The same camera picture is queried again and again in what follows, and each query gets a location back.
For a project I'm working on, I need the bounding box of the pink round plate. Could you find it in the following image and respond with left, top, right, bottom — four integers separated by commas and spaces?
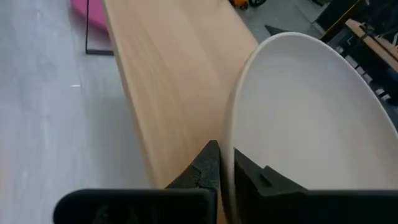
70, 0, 108, 32

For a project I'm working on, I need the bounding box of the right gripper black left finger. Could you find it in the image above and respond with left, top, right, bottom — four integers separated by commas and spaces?
52, 139, 221, 224

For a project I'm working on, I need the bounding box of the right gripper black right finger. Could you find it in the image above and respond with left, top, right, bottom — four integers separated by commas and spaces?
233, 148, 398, 224

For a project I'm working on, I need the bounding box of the wooden workbench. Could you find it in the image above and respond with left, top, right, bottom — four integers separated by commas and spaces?
345, 18, 398, 72

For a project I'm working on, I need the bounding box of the wooden shelf with black frame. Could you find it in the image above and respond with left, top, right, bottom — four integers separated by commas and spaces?
85, 0, 259, 224

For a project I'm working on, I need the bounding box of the orange tool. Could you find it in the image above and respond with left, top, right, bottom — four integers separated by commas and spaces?
228, 0, 249, 9

